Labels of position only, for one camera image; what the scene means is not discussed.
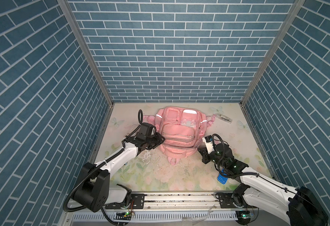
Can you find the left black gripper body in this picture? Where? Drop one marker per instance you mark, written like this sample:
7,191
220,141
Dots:
156,139

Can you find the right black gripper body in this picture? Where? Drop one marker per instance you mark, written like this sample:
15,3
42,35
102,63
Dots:
204,154

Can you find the pink student backpack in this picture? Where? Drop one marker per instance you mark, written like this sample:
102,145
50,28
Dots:
183,130

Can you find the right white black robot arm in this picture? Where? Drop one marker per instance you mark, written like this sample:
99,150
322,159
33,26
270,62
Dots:
296,206

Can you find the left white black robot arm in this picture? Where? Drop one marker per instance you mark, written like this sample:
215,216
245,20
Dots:
93,191

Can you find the blue pencil case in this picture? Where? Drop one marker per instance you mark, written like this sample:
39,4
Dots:
221,178

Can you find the clear plastic pen box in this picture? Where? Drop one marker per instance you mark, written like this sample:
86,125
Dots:
223,118

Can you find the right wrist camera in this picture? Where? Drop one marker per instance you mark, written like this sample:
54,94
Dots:
208,141

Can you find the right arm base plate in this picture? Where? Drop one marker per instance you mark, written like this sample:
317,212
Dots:
229,200

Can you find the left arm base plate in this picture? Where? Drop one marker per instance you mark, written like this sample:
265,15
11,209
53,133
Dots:
133,201

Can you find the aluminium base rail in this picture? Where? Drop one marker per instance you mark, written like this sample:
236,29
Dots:
184,206

